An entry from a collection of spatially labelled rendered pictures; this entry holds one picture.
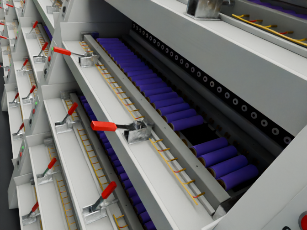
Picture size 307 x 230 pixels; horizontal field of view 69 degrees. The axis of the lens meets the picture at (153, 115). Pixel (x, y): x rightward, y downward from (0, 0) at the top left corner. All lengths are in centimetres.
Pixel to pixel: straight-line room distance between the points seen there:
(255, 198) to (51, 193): 62
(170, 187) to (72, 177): 29
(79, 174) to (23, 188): 50
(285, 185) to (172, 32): 22
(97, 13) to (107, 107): 36
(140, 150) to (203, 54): 17
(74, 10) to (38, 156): 48
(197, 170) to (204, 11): 20
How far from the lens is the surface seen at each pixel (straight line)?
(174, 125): 37
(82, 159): 57
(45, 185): 77
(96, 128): 31
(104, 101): 43
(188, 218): 29
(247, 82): 23
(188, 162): 31
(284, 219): 21
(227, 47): 25
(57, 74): 75
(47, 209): 73
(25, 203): 98
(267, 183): 21
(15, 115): 137
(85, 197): 51
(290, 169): 20
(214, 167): 32
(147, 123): 35
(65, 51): 54
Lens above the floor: 92
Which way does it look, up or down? 23 degrees down
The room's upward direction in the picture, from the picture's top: 29 degrees clockwise
